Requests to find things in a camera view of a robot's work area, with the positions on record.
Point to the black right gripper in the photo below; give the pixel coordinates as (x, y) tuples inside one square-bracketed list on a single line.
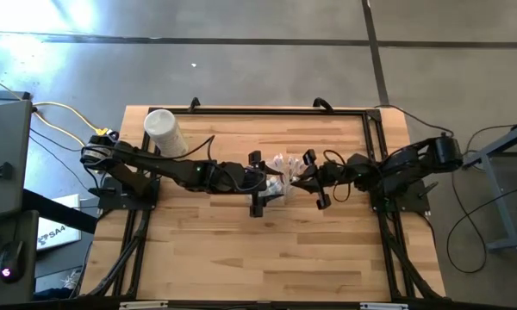
[(327, 174)]

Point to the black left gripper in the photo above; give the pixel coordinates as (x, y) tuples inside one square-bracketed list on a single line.
[(245, 178)]

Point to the purple toothbrush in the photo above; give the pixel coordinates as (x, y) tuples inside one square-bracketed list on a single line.
[(278, 160)]

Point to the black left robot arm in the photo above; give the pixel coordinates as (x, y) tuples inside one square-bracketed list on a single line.
[(155, 165)]

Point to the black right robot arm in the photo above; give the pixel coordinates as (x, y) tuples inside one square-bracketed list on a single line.
[(405, 165)]

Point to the clear acrylic organizer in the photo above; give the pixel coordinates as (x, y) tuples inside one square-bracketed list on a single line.
[(284, 189)]

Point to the white green wipes canister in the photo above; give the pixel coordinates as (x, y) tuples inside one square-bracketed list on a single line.
[(166, 131)]

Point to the black desk beam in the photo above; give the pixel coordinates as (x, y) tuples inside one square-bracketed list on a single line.
[(60, 211)]

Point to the white printed box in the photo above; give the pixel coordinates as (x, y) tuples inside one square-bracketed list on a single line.
[(58, 234)]

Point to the grey desk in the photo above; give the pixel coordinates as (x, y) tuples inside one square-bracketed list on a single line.
[(4, 142)]

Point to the black computer mouse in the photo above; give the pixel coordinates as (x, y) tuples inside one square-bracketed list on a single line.
[(10, 260)]

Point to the white metal bracket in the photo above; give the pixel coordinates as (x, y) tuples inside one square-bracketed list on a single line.
[(383, 306), (144, 305)]

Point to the grey metal table frame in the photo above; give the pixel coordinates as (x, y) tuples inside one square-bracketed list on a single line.
[(502, 206)]

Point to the black triangular bracket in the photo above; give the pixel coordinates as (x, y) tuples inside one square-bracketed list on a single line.
[(0, 171)]

